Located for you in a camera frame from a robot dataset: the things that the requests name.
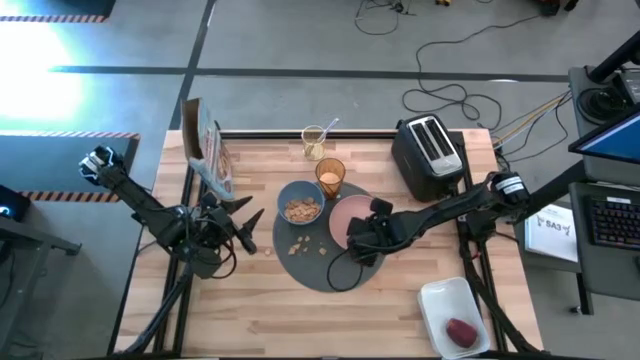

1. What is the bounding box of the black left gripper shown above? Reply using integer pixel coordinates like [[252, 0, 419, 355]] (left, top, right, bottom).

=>
[[192, 192, 265, 255]]

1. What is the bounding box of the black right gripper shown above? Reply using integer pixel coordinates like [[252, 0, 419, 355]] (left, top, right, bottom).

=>
[[347, 214, 409, 266]]

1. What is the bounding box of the pink plate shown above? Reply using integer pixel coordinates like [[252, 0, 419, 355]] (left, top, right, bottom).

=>
[[328, 194, 381, 250]]

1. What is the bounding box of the blue bowl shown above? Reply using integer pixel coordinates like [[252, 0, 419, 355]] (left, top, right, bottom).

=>
[[276, 180, 326, 226]]

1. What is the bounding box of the light blue cereal box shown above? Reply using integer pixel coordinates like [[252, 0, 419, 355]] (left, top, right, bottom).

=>
[[180, 97, 236, 201]]

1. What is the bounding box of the amber faceted tumbler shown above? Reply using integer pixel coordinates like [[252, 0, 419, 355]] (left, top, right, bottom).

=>
[[314, 157, 347, 200]]

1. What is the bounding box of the clear drinking glass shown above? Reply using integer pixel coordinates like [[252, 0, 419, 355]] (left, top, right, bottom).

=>
[[300, 124, 327, 162]]

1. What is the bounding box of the white plastic basket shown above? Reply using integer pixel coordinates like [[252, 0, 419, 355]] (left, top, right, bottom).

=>
[[417, 276, 492, 360]]

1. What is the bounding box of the cereal heap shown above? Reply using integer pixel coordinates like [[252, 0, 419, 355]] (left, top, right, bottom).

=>
[[283, 197, 322, 224]]

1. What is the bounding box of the round grey woven placemat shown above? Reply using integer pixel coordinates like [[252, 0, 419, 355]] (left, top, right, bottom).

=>
[[272, 182, 386, 294]]

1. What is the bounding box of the black toaster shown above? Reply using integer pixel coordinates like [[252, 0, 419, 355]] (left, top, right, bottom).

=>
[[390, 113, 466, 204]]

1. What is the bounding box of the white paper sheet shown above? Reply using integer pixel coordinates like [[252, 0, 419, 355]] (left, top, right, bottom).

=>
[[523, 203, 580, 264]]

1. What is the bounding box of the black device with blue light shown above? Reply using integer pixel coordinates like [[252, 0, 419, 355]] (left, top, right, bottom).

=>
[[0, 183, 32, 224]]

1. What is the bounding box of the grey workstation desk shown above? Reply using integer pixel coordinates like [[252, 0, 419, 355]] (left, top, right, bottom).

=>
[[519, 64, 640, 316]]

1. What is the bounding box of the black backlit keyboard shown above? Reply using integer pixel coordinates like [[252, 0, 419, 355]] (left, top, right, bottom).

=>
[[588, 195, 640, 250]]

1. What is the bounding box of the computer monitor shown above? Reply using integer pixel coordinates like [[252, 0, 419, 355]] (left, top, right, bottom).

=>
[[568, 107, 640, 166]]

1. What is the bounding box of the black monitor pole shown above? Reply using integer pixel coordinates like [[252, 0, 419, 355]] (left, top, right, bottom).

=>
[[588, 29, 640, 84]]

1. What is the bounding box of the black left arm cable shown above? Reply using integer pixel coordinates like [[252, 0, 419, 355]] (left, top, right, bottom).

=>
[[207, 219, 240, 280]]

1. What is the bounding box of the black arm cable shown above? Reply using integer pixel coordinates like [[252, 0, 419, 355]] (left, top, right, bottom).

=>
[[326, 247, 366, 293], [207, 219, 240, 280]]

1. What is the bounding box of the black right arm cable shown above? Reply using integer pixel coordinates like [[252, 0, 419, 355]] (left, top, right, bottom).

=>
[[326, 247, 366, 293]]

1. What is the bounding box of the long black floor cable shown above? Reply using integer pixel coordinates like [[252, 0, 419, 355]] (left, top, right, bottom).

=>
[[401, 13, 544, 132]]

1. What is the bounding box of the yellow cable bundle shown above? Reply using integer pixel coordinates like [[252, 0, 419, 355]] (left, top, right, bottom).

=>
[[492, 91, 572, 149]]

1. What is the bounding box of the tangled black floor cable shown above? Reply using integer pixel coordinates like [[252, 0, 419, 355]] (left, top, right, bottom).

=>
[[353, 0, 417, 37]]

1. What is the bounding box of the coiled black cable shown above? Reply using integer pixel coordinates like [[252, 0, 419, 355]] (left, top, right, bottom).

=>
[[574, 87, 626, 126]]

